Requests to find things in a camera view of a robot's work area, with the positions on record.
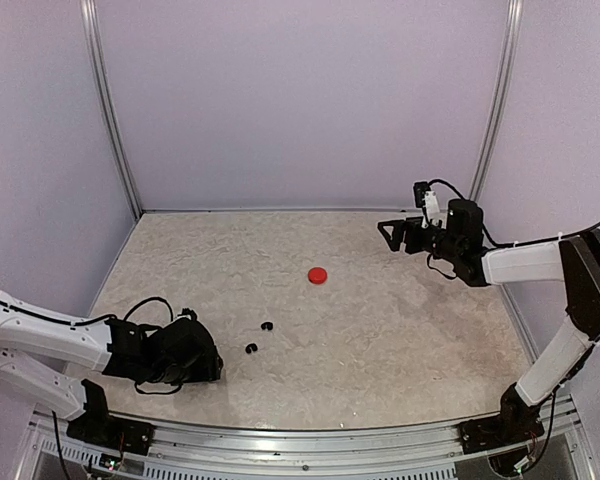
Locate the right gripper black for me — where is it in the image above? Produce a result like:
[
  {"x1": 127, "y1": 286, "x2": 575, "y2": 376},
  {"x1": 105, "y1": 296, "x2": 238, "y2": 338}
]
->
[{"x1": 378, "y1": 216, "x2": 463, "y2": 263}]

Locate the red earbud charging case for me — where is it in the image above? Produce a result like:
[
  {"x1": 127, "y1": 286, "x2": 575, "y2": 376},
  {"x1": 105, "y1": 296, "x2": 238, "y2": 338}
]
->
[{"x1": 308, "y1": 267, "x2": 328, "y2": 285}]

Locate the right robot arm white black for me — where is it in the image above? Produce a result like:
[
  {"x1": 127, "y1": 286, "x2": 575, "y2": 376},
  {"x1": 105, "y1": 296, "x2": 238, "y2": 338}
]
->
[{"x1": 377, "y1": 194, "x2": 600, "y2": 444}]

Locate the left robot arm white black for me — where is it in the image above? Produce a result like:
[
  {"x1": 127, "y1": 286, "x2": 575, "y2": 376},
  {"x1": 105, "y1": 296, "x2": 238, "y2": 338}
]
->
[{"x1": 0, "y1": 291, "x2": 224, "y2": 445}]

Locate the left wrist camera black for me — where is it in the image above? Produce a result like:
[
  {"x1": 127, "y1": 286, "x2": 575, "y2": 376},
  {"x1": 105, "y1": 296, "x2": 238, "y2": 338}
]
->
[{"x1": 177, "y1": 308, "x2": 198, "y2": 321}]

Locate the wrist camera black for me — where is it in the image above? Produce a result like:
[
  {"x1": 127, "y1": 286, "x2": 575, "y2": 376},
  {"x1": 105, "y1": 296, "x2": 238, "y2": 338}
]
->
[
  {"x1": 177, "y1": 308, "x2": 198, "y2": 321},
  {"x1": 413, "y1": 181, "x2": 441, "y2": 221}
]

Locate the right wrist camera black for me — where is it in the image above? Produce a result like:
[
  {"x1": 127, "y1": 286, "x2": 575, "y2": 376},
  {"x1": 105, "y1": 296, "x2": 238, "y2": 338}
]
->
[{"x1": 413, "y1": 181, "x2": 441, "y2": 221}]

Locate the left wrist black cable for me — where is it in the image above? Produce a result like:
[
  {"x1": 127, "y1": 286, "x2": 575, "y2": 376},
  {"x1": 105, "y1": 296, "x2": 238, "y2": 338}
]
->
[{"x1": 122, "y1": 296, "x2": 176, "y2": 324}]

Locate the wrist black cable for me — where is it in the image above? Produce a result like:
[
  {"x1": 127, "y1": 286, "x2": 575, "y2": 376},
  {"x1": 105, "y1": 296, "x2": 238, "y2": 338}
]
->
[
  {"x1": 427, "y1": 178, "x2": 501, "y2": 249},
  {"x1": 122, "y1": 296, "x2": 176, "y2": 324}
]

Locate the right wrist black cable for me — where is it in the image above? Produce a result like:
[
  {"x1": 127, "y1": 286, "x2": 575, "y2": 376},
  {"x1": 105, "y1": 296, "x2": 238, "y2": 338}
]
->
[{"x1": 427, "y1": 178, "x2": 501, "y2": 249}]

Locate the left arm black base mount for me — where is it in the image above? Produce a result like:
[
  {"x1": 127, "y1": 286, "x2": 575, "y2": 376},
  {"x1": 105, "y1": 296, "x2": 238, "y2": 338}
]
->
[{"x1": 67, "y1": 379, "x2": 155, "y2": 456}]

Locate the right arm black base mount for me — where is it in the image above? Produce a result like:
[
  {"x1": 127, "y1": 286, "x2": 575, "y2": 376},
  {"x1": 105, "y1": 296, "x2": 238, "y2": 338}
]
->
[{"x1": 458, "y1": 384, "x2": 545, "y2": 454}]

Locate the right aluminium corner post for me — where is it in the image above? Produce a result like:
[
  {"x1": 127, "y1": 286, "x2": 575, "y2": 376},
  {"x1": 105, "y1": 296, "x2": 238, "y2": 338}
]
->
[{"x1": 469, "y1": 0, "x2": 524, "y2": 201}]

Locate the aluminium corner post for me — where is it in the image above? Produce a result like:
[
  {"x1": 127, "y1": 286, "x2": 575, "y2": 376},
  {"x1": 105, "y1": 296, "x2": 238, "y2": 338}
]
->
[
  {"x1": 469, "y1": 0, "x2": 524, "y2": 201},
  {"x1": 80, "y1": 0, "x2": 144, "y2": 222}
]

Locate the aluminium front rail frame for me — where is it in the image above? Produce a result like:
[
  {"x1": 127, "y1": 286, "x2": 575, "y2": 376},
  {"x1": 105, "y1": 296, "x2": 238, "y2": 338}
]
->
[{"x1": 14, "y1": 394, "x2": 594, "y2": 480}]

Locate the left aluminium corner post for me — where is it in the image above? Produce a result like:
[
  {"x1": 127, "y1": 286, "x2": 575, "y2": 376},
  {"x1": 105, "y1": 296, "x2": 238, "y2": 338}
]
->
[{"x1": 80, "y1": 0, "x2": 144, "y2": 222}]

